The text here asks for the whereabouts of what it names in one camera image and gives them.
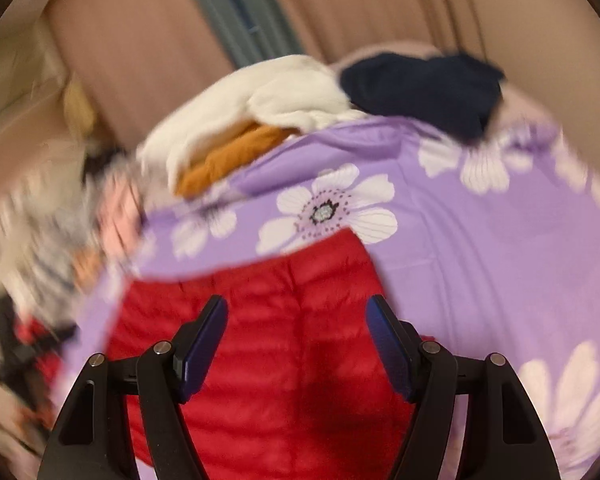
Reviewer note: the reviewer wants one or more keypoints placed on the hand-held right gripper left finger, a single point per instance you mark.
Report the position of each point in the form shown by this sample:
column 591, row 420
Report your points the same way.
column 200, row 350

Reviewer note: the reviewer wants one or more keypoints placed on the grey-blue curtain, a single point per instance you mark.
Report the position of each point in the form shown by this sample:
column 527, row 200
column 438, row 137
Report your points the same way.
column 235, row 5

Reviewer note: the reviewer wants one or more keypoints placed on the pink garment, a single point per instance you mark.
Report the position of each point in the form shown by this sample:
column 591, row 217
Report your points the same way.
column 122, row 220

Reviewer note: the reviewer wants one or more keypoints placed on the red down jacket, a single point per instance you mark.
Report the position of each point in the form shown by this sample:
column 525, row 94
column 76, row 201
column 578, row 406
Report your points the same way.
column 280, row 360

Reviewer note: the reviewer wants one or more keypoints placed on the white fleece garment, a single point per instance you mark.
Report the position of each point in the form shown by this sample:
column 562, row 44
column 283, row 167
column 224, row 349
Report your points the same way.
column 280, row 90

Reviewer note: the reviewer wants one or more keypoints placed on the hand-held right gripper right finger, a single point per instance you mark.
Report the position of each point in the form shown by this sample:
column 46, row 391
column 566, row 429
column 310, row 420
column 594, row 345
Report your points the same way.
column 390, row 350

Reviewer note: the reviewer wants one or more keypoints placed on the navy garment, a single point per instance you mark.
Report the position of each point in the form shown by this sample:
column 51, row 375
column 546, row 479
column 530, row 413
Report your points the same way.
column 430, row 90

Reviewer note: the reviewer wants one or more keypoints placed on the plaid cloth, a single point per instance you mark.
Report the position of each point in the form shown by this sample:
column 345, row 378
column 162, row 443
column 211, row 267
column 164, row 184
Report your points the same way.
column 50, row 240

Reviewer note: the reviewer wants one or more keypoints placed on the orange garment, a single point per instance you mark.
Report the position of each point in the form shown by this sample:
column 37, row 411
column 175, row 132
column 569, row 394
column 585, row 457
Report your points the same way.
column 230, row 160

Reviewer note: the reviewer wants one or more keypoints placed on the brown curtain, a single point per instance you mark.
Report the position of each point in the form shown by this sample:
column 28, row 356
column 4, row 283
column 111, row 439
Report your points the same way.
column 145, row 35

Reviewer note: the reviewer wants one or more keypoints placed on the purple floral bedsheet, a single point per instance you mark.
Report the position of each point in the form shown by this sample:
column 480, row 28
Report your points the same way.
column 470, row 240

